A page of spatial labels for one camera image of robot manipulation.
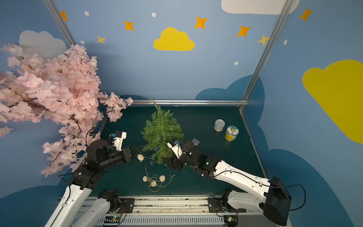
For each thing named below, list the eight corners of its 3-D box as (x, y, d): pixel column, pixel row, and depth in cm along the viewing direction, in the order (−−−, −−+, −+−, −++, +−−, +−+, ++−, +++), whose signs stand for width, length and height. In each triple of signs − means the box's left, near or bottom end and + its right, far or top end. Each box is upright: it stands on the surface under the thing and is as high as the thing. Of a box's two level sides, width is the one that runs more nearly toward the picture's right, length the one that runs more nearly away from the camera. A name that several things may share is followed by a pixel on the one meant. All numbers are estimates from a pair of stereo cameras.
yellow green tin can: (225, 141, 103) (229, 135, 96) (223, 132, 108) (226, 125, 101) (236, 141, 103) (240, 135, 96) (234, 132, 108) (237, 125, 101)
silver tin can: (214, 131, 109) (216, 126, 103) (213, 124, 113) (214, 119, 108) (223, 131, 109) (225, 126, 104) (222, 124, 113) (224, 119, 108)
